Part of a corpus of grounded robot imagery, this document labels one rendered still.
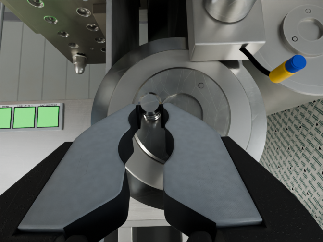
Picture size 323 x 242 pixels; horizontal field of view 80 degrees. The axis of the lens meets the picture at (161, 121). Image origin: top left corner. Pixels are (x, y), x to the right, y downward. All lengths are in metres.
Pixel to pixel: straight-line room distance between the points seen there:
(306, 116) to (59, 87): 1.85
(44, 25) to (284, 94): 0.42
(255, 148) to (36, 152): 0.51
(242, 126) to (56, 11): 0.37
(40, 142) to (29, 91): 1.51
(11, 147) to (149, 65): 0.50
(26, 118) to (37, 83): 1.47
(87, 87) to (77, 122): 1.36
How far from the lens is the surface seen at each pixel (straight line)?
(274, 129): 0.38
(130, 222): 0.53
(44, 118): 0.57
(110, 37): 0.20
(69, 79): 1.95
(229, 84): 0.17
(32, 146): 0.59
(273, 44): 0.21
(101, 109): 0.17
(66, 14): 0.43
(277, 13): 0.23
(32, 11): 0.45
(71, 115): 0.55
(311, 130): 0.31
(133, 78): 0.16
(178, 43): 0.19
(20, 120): 0.60
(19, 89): 2.11
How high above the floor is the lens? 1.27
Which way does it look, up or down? 8 degrees down
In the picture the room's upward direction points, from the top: 178 degrees clockwise
